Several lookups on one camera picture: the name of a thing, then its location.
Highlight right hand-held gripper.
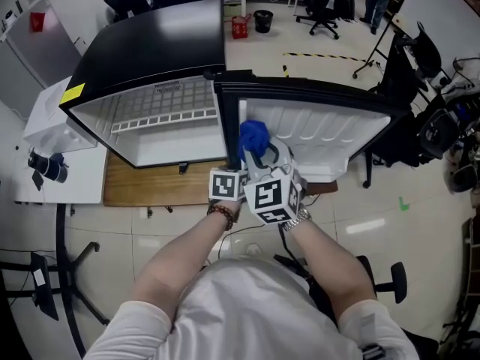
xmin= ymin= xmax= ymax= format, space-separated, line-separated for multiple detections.
xmin=239 ymin=136 xmax=309 ymax=227

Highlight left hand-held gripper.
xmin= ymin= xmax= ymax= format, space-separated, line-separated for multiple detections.
xmin=207 ymin=166 xmax=251 ymax=204

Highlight blue cleaning cloth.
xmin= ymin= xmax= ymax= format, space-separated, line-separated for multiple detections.
xmin=238 ymin=118 xmax=271 ymax=161

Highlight black mini fridge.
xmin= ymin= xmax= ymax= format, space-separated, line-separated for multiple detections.
xmin=58 ymin=0 xmax=412 ymax=183

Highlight person's right forearm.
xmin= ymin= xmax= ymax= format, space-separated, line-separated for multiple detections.
xmin=284 ymin=219 xmax=378 ymax=320

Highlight person's left forearm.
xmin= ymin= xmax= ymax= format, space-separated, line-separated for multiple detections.
xmin=129 ymin=211 xmax=241 ymax=322

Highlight person's left hand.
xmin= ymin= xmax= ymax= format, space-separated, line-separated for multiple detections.
xmin=209 ymin=199 xmax=242 ymax=214

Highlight silver wristwatch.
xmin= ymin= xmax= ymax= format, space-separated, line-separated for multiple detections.
xmin=280 ymin=204 xmax=313 ymax=233

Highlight wooden top table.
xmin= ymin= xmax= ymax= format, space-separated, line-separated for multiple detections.
xmin=103 ymin=151 xmax=338 ymax=208

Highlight white fridge shelf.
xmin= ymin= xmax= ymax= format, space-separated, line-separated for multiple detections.
xmin=109 ymin=79 xmax=221 ymax=134

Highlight black waist pack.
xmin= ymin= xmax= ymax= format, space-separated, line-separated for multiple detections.
xmin=273 ymin=253 xmax=312 ymax=281

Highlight yellow black floor tape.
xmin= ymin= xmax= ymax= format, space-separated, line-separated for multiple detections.
xmin=281 ymin=52 xmax=367 ymax=62

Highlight person's white shirt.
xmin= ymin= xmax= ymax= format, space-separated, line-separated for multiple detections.
xmin=82 ymin=257 xmax=421 ymax=360

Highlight red basket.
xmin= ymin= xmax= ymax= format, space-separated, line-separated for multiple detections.
xmin=230 ymin=13 xmax=253 ymax=40

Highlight black waste bin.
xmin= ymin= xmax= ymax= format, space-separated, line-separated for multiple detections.
xmin=253 ymin=9 xmax=275 ymax=34

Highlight white table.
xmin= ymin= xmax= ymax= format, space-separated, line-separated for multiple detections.
xmin=13 ymin=140 xmax=110 ymax=206

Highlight yellow warning sticker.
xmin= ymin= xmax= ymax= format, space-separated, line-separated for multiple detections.
xmin=59 ymin=82 xmax=86 ymax=107

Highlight black table base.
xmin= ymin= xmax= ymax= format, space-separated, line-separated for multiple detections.
xmin=0 ymin=202 xmax=112 ymax=358

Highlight white microwave oven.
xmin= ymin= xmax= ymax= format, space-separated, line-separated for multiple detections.
xmin=22 ymin=76 xmax=99 ymax=154

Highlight black box with white label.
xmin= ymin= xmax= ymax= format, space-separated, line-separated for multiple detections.
xmin=30 ymin=252 xmax=60 ymax=322

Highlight whiteboard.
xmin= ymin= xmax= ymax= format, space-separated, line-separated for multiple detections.
xmin=393 ymin=0 xmax=480 ymax=71

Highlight tall grey fridge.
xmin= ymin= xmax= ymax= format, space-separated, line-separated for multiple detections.
xmin=0 ymin=0 xmax=83 ymax=119

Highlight red paper sheet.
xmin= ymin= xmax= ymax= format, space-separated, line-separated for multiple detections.
xmin=29 ymin=11 xmax=47 ymax=33

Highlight brown bead bracelet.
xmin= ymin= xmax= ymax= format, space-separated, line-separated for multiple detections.
xmin=205 ymin=202 xmax=241 ymax=232

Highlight thin black floor cable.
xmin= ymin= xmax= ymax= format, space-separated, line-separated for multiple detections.
xmin=218 ymin=223 xmax=266 ymax=258

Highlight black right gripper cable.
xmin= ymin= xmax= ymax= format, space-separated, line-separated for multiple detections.
xmin=277 ymin=223 xmax=312 ymax=281

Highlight black camera on table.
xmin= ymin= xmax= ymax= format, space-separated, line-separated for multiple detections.
xmin=27 ymin=148 xmax=71 ymax=184

